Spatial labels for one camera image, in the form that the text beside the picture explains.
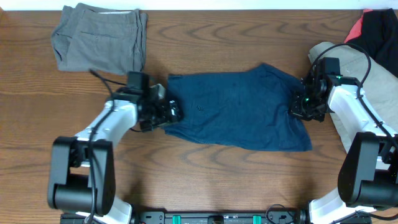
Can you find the folded grey shorts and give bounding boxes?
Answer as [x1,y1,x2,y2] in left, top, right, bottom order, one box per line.
[50,3,148,75]

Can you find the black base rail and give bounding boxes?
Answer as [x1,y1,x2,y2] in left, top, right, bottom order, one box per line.
[60,210,373,224]

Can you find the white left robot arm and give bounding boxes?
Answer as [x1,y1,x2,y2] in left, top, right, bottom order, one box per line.
[47,72,182,223]

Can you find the khaki beige shorts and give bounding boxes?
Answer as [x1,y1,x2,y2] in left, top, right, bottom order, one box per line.
[308,42,397,131]

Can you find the red garment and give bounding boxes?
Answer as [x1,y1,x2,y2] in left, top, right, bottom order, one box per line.
[344,9,373,43]

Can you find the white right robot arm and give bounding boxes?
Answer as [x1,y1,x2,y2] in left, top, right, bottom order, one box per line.
[289,57,397,223]

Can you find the navy blue shorts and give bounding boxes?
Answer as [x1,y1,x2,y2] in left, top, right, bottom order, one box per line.
[164,64,312,152]

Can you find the black t-shirt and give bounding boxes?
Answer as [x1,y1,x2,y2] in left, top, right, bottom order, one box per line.
[347,9,397,76]

